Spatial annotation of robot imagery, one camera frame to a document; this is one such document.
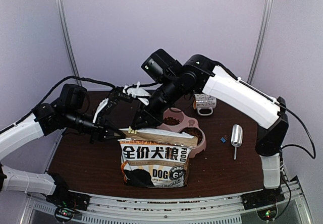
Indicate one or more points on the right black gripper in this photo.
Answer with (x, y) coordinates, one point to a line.
(149, 120)

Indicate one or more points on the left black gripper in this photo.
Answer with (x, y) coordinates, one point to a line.
(99, 130)

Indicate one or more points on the gold binder clip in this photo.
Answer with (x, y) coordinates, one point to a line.
(132, 131)

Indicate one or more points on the pink double pet bowl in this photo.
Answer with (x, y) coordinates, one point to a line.
(185, 121)

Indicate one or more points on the dog food bag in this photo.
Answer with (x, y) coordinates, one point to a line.
(155, 158)

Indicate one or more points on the blue binder clip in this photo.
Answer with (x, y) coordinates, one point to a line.
(224, 139)

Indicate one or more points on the metal food scoop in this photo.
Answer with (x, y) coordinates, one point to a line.
(236, 138)

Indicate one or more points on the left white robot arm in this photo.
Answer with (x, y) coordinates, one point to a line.
(42, 121)

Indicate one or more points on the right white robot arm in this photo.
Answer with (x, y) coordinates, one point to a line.
(203, 75)

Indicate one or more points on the brown dog kibble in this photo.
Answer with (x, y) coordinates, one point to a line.
(171, 121)

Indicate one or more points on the white patterned mug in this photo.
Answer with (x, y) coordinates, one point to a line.
(204, 104)

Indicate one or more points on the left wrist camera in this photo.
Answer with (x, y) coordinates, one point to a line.
(104, 108)

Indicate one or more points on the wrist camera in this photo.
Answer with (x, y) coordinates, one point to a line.
(104, 108)
(128, 93)

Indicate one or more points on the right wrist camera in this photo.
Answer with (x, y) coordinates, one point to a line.
(128, 93)

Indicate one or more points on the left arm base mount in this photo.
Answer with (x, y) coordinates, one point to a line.
(68, 206)

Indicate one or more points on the left aluminium frame post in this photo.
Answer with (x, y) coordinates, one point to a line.
(66, 36)

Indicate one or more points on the aluminium frame post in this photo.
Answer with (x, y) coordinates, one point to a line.
(66, 36)
(266, 15)

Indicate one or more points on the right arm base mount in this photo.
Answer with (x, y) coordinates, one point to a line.
(265, 203)

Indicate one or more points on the right aluminium frame post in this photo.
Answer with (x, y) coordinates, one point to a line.
(266, 15)

